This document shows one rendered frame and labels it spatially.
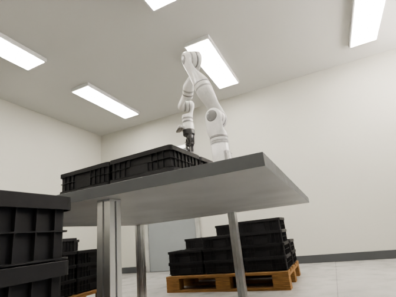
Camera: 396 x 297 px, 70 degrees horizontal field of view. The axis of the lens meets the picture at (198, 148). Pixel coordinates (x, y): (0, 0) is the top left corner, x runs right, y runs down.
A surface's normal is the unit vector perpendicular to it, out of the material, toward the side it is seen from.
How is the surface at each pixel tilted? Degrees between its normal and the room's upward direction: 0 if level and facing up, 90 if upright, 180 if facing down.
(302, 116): 90
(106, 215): 90
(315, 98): 90
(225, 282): 90
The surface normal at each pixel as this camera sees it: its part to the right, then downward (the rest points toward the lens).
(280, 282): -0.42, -0.23
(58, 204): 0.90, -0.22
